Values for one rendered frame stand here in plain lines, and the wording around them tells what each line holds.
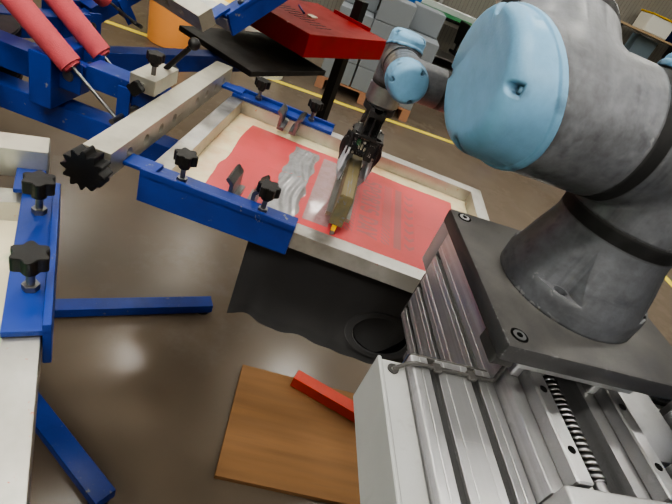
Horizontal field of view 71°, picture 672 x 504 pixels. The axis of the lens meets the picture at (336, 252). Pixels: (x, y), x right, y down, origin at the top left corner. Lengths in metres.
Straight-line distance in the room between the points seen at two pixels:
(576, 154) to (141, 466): 1.51
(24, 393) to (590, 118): 0.58
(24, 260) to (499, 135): 0.52
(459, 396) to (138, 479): 1.31
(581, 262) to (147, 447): 1.46
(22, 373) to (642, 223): 0.63
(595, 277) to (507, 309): 0.08
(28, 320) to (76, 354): 1.25
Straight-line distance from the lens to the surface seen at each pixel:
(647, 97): 0.42
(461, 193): 1.46
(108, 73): 1.22
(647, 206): 0.47
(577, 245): 0.48
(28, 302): 0.68
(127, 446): 1.70
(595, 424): 0.54
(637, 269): 0.49
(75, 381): 1.84
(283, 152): 1.28
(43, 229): 0.78
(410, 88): 0.90
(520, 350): 0.43
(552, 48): 0.38
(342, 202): 0.97
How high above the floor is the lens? 1.48
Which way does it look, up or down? 33 degrees down
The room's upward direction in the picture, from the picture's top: 24 degrees clockwise
